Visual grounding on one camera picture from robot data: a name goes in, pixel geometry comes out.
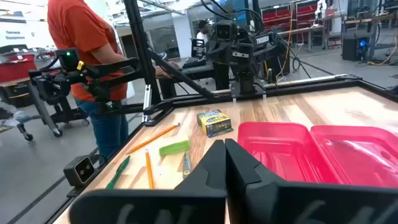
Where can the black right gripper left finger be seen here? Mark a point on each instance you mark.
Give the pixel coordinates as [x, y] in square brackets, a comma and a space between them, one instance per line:
[186, 205]

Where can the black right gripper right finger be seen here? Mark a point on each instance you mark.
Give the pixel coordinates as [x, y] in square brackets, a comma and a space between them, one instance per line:
[280, 205]

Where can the orange pencil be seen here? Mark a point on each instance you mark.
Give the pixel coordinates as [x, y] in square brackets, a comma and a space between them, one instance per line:
[154, 137]
[149, 169]

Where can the green sticky note pad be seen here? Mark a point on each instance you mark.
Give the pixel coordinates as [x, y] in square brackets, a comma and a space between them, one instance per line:
[174, 147]

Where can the pink plastic pencil case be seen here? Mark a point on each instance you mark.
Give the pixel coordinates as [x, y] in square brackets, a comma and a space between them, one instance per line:
[280, 146]

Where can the yellow crayon box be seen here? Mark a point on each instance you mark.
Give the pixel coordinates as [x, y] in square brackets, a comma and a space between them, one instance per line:
[214, 123]

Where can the green pen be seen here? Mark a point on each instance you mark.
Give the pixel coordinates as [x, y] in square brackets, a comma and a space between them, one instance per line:
[118, 172]

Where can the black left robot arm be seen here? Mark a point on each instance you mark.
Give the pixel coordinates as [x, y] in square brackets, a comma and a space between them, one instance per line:
[245, 62]

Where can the black background robot arm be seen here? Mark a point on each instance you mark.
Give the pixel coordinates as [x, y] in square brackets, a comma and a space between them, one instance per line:
[102, 73]

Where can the person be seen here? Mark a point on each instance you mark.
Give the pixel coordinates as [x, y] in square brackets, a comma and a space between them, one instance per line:
[81, 31]
[203, 32]

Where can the dark desk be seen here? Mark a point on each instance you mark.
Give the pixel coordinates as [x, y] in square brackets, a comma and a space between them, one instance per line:
[192, 70]

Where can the red storage bin shelf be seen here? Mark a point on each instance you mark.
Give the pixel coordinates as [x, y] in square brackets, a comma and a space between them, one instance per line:
[289, 14]

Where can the black computer tower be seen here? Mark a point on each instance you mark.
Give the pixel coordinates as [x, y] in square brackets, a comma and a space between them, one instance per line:
[356, 46]

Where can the black wheeled stand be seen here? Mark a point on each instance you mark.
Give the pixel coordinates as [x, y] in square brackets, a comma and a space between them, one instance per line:
[46, 115]

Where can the red cabinet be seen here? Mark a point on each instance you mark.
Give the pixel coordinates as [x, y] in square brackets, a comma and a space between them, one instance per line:
[15, 68]

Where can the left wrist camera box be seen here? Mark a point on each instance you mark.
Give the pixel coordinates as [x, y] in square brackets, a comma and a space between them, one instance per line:
[225, 30]

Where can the black overhead camera mast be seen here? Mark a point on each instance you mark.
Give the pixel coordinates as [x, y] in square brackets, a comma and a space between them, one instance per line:
[140, 46]

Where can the black table-level camera box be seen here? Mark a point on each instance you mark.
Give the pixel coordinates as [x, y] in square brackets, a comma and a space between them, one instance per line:
[79, 169]

